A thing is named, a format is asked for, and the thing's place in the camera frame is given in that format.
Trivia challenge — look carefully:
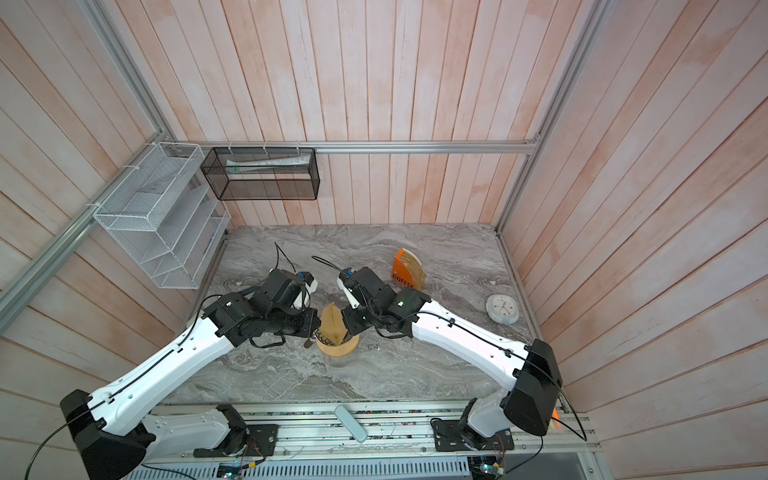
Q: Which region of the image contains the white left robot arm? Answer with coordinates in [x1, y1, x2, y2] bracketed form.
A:
[60, 269, 320, 479]

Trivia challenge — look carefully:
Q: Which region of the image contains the black wire mesh basket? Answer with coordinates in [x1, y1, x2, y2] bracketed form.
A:
[201, 146, 321, 201]

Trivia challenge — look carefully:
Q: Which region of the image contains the white round kitchen timer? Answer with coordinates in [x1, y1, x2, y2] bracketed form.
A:
[485, 294, 520, 325]

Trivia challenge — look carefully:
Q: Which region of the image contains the brown paper coffee filter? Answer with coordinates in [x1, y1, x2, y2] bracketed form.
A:
[317, 303, 348, 347]

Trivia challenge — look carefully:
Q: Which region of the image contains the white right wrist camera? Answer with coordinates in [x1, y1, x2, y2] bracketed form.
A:
[337, 269, 360, 309]

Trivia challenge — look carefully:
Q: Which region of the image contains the white wire mesh shelf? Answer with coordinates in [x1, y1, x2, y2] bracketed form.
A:
[94, 143, 231, 290]

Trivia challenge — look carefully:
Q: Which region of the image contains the clear glass carafe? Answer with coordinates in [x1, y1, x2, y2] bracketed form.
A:
[303, 332, 360, 368]

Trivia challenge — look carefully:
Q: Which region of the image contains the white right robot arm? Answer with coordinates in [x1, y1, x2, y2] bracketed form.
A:
[337, 267, 562, 451]

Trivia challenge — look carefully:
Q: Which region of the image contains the round wooden dripper holder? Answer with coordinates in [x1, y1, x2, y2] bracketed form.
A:
[317, 336, 360, 358]

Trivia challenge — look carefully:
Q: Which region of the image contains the grey oblong remote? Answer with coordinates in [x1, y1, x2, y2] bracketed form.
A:
[334, 405, 368, 443]

